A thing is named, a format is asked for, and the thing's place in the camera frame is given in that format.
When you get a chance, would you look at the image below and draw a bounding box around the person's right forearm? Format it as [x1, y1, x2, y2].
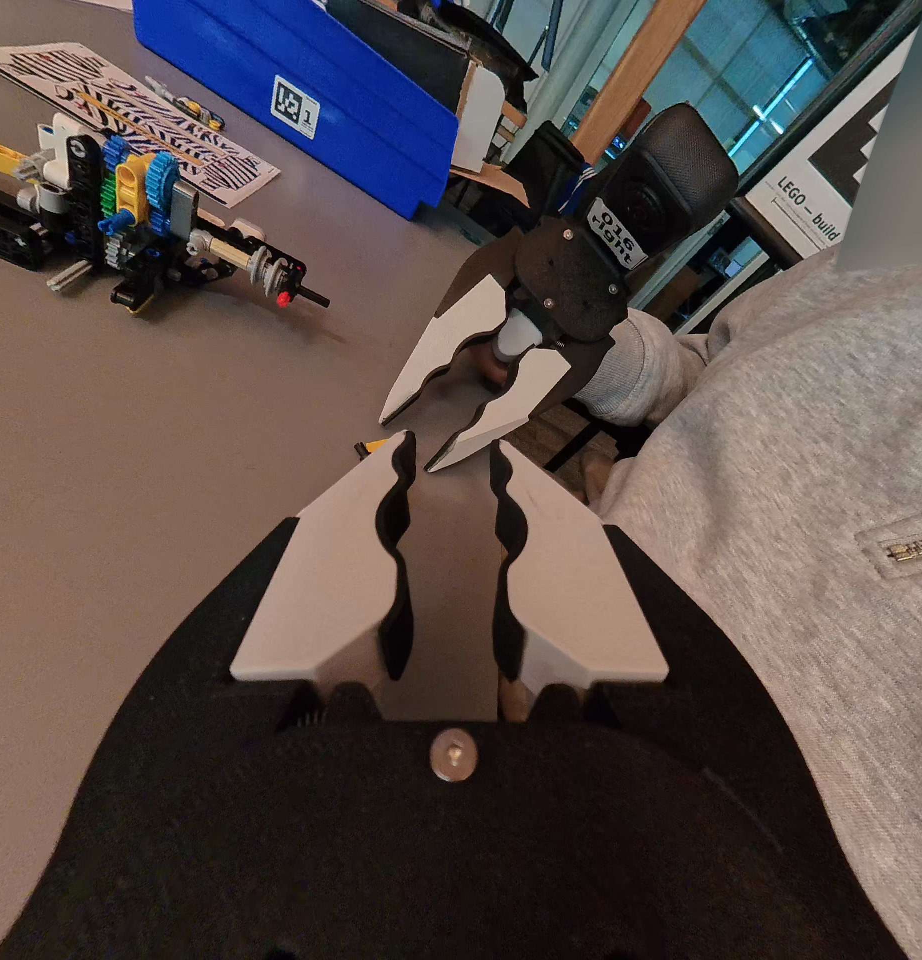
[577, 307, 713, 429]

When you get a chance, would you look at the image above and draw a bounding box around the cardboard box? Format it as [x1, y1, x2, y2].
[449, 60, 533, 207]

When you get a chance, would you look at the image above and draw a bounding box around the striped sticker sheet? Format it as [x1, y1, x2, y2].
[0, 41, 282, 210]

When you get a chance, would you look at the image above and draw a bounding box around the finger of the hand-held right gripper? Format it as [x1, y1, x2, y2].
[423, 348, 576, 474]
[378, 272, 510, 427]

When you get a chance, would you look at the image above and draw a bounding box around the wooden beam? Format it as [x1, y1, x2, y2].
[572, 0, 708, 162]

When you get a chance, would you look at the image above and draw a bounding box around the multicolour lego vehicle model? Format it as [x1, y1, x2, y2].
[0, 112, 330, 316]

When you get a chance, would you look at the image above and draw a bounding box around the person in grey hoodie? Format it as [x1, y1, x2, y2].
[603, 247, 922, 960]

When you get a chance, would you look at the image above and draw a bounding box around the white poster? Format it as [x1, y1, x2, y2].
[746, 7, 922, 260]

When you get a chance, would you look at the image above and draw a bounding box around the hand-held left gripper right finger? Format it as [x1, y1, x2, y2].
[489, 439, 670, 699]

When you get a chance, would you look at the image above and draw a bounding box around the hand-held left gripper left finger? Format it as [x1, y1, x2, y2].
[230, 429, 418, 695]

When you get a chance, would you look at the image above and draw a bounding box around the small yellow lego piece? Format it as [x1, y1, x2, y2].
[144, 75, 228, 130]

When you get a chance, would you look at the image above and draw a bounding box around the blue plastic bin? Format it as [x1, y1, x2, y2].
[131, 0, 460, 221]

